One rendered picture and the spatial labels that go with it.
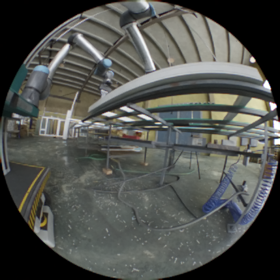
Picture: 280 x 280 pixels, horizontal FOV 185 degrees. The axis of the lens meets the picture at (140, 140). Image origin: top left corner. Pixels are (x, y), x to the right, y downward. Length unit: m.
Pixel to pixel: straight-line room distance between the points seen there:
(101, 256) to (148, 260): 0.23
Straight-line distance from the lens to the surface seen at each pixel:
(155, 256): 0.62
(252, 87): 0.47
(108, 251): 0.62
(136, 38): 0.73
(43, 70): 0.74
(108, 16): 8.40
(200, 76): 0.41
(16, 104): 0.52
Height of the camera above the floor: 0.59
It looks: level
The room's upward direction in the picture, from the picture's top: 6 degrees clockwise
